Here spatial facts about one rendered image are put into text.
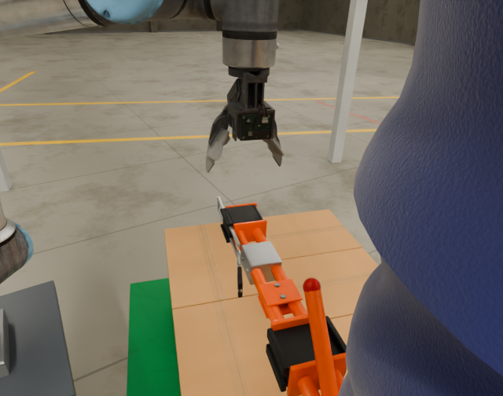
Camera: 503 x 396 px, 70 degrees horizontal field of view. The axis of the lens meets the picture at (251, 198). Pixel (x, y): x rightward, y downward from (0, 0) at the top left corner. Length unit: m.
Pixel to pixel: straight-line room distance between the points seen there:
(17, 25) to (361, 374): 0.60
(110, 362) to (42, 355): 0.92
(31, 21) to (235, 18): 0.28
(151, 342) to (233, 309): 0.76
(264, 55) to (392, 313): 0.50
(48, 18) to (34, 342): 0.97
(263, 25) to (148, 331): 1.90
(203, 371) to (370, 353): 1.21
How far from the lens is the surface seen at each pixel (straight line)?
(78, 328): 2.38
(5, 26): 0.66
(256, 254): 0.69
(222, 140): 0.67
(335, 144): 4.26
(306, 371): 0.52
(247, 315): 1.53
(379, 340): 0.18
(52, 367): 1.24
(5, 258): 1.22
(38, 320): 1.39
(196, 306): 1.57
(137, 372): 2.09
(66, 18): 0.59
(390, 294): 0.17
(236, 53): 0.61
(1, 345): 1.28
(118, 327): 2.31
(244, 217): 0.78
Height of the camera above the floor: 1.67
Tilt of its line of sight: 29 degrees down
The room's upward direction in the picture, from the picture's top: 2 degrees clockwise
